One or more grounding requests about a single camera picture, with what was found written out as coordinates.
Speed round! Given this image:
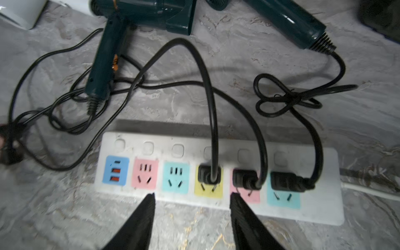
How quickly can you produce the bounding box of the black plastic tool case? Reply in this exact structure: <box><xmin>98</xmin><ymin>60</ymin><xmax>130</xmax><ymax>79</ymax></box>
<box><xmin>357</xmin><ymin>0</ymin><xmax>400</xmax><ymax>44</ymax></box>

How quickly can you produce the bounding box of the black cord white back dryer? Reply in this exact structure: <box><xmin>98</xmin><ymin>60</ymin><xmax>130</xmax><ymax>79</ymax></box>
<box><xmin>7</xmin><ymin>27</ymin><xmax>222</xmax><ymax>185</ymax></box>

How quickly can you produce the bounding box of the white multicolour power strip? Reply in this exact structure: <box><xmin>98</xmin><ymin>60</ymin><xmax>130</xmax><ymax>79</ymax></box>
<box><xmin>94</xmin><ymin>132</ymin><xmax>344</xmax><ymax>226</ymax></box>

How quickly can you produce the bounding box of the black cord pink dryer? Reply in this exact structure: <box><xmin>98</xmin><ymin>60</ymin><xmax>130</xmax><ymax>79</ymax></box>
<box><xmin>1</xmin><ymin>123</ymin><xmax>27</xmax><ymax>166</ymax></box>

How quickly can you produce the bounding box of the white dryer at back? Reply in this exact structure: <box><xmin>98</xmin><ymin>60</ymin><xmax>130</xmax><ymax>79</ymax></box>
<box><xmin>0</xmin><ymin>0</ymin><xmax>94</xmax><ymax>31</ymax></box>

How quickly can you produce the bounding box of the green dryer back right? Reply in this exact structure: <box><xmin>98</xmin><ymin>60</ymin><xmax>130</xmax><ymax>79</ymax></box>
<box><xmin>206</xmin><ymin>0</ymin><xmax>338</xmax><ymax>55</ymax></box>

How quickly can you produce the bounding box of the green dryer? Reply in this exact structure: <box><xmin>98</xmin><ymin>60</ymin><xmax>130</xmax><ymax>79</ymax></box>
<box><xmin>206</xmin><ymin>0</ymin><xmax>338</xmax><ymax>55</ymax></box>
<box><xmin>84</xmin><ymin>0</ymin><xmax>196</xmax><ymax>116</ymax></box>

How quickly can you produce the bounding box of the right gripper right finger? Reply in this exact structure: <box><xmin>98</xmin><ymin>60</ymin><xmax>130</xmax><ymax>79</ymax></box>
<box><xmin>230</xmin><ymin>193</ymin><xmax>284</xmax><ymax>250</ymax></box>

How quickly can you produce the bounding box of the green dryer back left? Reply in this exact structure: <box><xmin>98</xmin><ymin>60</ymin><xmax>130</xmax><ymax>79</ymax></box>
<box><xmin>84</xmin><ymin>0</ymin><xmax>196</xmax><ymax>116</ymax></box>

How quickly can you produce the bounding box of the white power strip cable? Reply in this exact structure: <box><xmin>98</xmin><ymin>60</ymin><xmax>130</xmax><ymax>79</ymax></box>
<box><xmin>340</xmin><ymin>181</ymin><xmax>400</xmax><ymax>202</ymax></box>

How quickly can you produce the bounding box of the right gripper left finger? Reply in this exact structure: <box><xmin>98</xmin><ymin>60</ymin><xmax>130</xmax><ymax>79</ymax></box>
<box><xmin>103</xmin><ymin>193</ymin><xmax>156</xmax><ymax>250</ymax></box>

